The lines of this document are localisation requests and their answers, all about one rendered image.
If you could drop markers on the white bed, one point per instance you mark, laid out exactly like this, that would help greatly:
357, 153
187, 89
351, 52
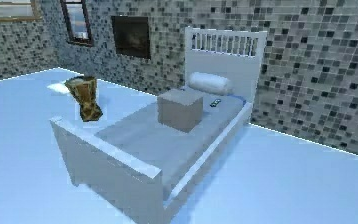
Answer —
143, 140

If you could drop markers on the grey box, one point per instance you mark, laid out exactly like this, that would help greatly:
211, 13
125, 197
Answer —
179, 110

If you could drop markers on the white pillow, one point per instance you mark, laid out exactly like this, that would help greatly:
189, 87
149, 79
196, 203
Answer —
209, 82

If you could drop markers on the dark brown framed window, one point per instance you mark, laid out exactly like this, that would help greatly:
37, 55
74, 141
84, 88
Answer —
76, 20

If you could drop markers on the light wood framed window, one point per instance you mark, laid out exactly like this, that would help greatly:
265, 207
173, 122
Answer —
10, 9

